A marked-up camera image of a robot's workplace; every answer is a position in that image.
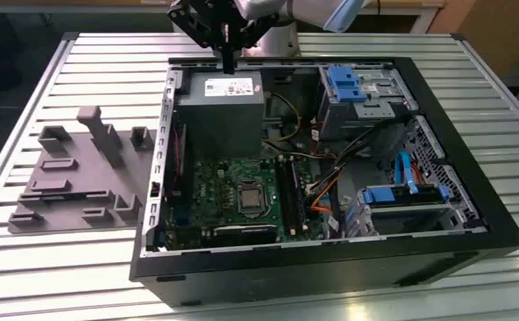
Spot blue data wire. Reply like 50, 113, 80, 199
393, 150, 420, 195

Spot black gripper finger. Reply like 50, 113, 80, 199
167, 0, 229, 75
228, 0, 279, 75

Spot metal drive cage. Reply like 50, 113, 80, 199
316, 65, 420, 141

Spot orange wire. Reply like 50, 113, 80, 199
309, 167, 345, 214

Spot red wire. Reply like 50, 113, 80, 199
172, 124, 187, 197

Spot black open PC case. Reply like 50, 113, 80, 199
128, 56, 519, 307

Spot blue disk carrier with disk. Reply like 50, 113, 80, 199
360, 185, 448, 205

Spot yellow power wires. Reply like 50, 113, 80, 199
261, 92, 304, 150

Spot black CPU socket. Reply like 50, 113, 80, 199
233, 179, 273, 221

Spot metal disk bay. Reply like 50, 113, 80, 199
356, 185, 470, 237

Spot grey parts rack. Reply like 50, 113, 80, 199
6, 106, 160, 235

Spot wooden cabinet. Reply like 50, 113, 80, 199
428, 0, 519, 78

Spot silver CPU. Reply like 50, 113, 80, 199
239, 189, 265, 208

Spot black graphics card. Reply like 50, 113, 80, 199
211, 223, 279, 247

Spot black RAM slot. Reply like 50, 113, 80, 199
275, 155, 297, 235

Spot green motherboard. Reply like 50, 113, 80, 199
165, 155, 329, 250

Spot blue port connector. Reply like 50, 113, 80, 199
173, 207, 192, 227

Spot grey power supply unit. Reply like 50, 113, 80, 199
172, 70, 268, 161

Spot installed RAM stick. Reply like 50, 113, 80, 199
289, 159, 308, 232

